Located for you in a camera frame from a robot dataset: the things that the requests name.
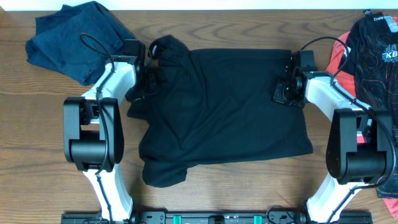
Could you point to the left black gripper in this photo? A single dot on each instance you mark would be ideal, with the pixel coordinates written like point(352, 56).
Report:
point(154, 88)

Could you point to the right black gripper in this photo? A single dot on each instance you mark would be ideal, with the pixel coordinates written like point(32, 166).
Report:
point(277, 94)

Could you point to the plain black t-shirt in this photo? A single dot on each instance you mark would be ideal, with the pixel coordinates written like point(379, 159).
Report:
point(213, 106)

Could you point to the navy blue garment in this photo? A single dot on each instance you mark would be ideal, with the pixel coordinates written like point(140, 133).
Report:
point(69, 41)

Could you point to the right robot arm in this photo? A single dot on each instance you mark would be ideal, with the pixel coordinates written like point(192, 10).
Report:
point(360, 153)

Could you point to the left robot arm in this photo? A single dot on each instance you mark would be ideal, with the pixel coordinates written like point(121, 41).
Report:
point(94, 140)

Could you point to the coral red shirt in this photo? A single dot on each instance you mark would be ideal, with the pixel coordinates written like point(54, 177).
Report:
point(340, 71)

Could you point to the black shirt with orange pattern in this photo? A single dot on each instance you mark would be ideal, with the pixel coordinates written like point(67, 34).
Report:
point(377, 68)

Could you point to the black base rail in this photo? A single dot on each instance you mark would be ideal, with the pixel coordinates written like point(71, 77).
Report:
point(278, 216)

